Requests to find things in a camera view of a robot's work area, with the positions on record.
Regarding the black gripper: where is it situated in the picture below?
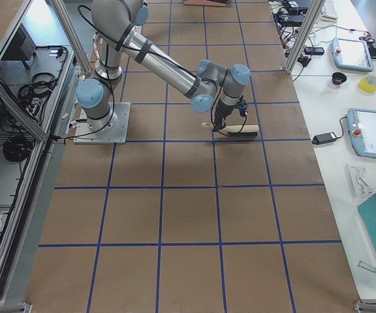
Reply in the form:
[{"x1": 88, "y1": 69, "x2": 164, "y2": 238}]
[{"x1": 213, "y1": 103, "x2": 234, "y2": 129}]

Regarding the beige hand brush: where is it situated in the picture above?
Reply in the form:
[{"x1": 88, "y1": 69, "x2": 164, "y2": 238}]
[{"x1": 201, "y1": 123, "x2": 259, "y2": 137}]

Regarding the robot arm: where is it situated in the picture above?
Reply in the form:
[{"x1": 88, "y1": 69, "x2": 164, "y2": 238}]
[{"x1": 86, "y1": 1, "x2": 259, "y2": 135}]

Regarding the black lined trash bin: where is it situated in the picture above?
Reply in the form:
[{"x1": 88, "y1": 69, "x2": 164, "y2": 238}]
[{"x1": 183, "y1": 0, "x2": 227, "y2": 7}]

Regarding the black power adapter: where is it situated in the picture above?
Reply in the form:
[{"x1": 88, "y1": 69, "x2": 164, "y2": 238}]
[{"x1": 311, "y1": 132, "x2": 338, "y2": 145}]

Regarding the small black bowl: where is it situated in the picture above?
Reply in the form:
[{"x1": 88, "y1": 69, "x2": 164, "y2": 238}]
[{"x1": 331, "y1": 72, "x2": 347, "y2": 85}]

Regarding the teach pendant far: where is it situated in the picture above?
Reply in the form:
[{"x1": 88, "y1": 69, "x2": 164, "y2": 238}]
[{"x1": 331, "y1": 37, "x2": 374, "y2": 72}]

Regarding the teach pendant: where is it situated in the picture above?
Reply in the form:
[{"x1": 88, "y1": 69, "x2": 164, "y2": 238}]
[
  {"x1": 347, "y1": 108, "x2": 376, "y2": 158},
  {"x1": 331, "y1": 37, "x2": 374, "y2": 72}
]

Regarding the yellow tape roll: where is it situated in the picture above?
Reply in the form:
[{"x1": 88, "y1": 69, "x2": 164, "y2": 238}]
[{"x1": 358, "y1": 74, "x2": 376, "y2": 94}]

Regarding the teach pendant near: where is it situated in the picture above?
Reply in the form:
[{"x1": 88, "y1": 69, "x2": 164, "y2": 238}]
[{"x1": 347, "y1": 108, "x2": 376, "y2": 158}]

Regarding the aluminium frame post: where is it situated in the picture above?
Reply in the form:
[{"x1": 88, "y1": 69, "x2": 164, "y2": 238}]
[{"x1": 285, "y1": 0, "x2": 325, "y2": 74}]

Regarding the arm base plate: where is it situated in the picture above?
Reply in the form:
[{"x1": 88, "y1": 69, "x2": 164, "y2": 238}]
[{"x1": 73, "y1": 102, "x2": 131, "y2": 144}]

